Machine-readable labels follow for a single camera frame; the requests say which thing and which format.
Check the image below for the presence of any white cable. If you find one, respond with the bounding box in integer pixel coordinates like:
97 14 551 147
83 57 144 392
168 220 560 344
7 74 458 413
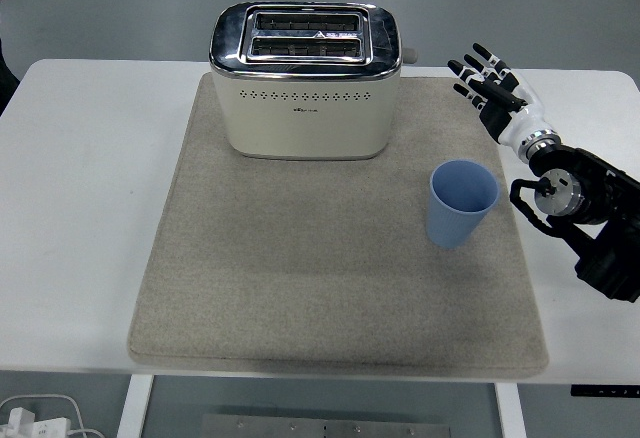
0 394 106 438

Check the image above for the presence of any grey metal plate with screws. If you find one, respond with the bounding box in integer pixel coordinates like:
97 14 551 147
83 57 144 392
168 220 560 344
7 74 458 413
199 413 453 438

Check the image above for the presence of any beige fabric table mat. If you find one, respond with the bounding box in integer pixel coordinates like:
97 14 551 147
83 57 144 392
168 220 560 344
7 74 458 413
127 73 550 377

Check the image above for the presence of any white table leg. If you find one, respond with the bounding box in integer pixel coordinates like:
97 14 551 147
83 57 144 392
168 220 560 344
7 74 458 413
115 374 156 438
494 382 527 438

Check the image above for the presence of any blue ribbed water cup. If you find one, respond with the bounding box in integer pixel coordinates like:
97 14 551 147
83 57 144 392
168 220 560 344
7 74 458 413
425 159 500 250

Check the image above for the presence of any white power strip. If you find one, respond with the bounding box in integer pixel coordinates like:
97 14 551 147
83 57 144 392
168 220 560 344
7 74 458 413
0 406 71 438

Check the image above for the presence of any cream chrome two-slot toaster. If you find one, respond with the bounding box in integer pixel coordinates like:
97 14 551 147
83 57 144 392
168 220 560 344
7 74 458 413
208 1 419 161

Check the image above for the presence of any black table control panel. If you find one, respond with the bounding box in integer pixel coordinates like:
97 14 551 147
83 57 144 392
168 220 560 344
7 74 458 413
570 384 640 398

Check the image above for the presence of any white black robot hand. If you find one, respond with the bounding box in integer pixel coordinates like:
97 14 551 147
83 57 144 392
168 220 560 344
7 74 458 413
447 42 550 152

